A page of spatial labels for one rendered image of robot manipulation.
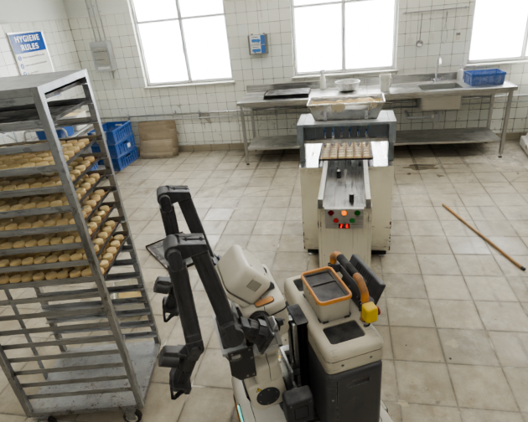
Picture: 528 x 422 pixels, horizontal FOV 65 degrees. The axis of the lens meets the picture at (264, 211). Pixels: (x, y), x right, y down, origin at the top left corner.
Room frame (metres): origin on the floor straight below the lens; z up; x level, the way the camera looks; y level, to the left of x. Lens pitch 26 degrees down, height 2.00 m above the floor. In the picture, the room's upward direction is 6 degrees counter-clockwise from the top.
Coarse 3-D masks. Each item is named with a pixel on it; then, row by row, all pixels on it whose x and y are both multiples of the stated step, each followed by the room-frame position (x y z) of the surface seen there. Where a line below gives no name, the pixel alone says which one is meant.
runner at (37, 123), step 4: (36, 120) 1.58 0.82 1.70; (52, 120) 1.58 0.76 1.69; (0, 124) 1.59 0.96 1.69; (4, 124) 1.59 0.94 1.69; (8, 124) 1.59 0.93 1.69; (12, 124) 1.59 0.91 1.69; (16, 124) 1.59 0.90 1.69; (20, 124) 1.59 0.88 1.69; (24, 124) 1.58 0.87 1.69; (28, 124) 1.58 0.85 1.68; (32, 124) 1.58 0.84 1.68; (36, 124) 1.58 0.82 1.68; (40, 124) 1.58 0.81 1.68; (56, 124) 1.60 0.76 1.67; (0, 128) 1.59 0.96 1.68; (4, 128) 1.59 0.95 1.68; (8, 128) 1.59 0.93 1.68; (12, 128) 1.59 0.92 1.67; (16, 128) 1.59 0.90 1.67; (20, 128) 1.59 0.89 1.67; (24, 128) 1.58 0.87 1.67; (28, 128) 1.58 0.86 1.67; (32, 128) 1.58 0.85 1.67
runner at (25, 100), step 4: (24, 96) 1.58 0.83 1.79; (28, 96) 1.58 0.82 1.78; (32, 96) 1.58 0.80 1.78; (44, 96) 1.58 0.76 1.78; (0, 100) 1.59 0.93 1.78; (4, 100) 1.59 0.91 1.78; (8, 100) 1.59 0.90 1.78; (12, 100) 1.58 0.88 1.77; (16, 100) 1.58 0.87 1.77; (20, 100) 1.58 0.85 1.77; (24, 100) 1.58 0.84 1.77; (28, 100) 1.58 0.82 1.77; (32, 100) 1.58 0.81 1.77; (48, 100) 1.60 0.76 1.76; (0, 104) 1.59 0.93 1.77; (4, 104) 1.59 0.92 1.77; (8, 104) 1.59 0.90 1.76; (12, 104) 1.59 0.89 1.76; (16, 104) 1.58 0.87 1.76; (20, 104) 1.58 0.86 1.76; (24, 104) 1.58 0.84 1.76; (28, 104) 1.58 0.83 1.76
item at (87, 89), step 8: (88, 80) 2.02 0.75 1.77; (88, 88) 2.00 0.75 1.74; (88, 96) 2.00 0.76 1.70; (96, 112) 2.01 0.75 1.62; (96, 128) 2.00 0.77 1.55; (104, 136) 2.02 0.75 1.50; (104, 144) 2.00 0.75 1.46; (104, 160) 2.00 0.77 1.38; (112, 168) 2.02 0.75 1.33; (112, 176) 2.00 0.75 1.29; (112, 184) 2.00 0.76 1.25; (120, 200) 2.00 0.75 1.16; (120, 208) 2.00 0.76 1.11; (128, 224) 2.03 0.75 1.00; (128, 240) 2.00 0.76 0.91; (136, 256) 2.01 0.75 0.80; (144, 288) 2.00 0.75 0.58; (144, 304) 2.00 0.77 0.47; (152, 312) 2.02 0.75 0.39; (152, 328) 2.00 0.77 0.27; (160, 344) 2.01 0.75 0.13
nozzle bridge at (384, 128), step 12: (300, 120) 3.17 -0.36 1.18; (312, 120) 3.14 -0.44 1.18; (348, 120) 3.03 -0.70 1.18; (360, 120) 2.99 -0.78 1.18; (372, 120) 2.96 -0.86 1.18; (384, 120) 2.93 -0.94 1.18; (300, 132) 3.03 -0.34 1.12; (312, 132) 3.09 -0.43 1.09; (336, 132) 3.05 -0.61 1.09; (348, 132) 3.03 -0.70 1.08; (360, 132) 3.01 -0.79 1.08; (372, 132) 2.99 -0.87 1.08; (384, 132) 2.97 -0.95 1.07; (300, 144) 3.03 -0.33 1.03; (300, 156) 3.14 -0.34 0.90
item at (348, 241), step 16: (336, 176) 2.78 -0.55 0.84; (352, 176) 2.75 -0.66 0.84; (336, 192) 2.51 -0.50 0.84; (352, 192) 2.48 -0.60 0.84; (320, 208) 2.32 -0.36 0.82; (368, 208) 2.25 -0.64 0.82; (320, 224) 2.32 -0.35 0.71; (368, 224) 2.25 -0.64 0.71; (320, 240) 2.32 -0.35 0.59; (336, 240) 2.29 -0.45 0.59; (352, 240) 2.27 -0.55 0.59; (368, 240) 2.25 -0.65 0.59; (320, 256) 2.32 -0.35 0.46; (368, 256) 2.25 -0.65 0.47
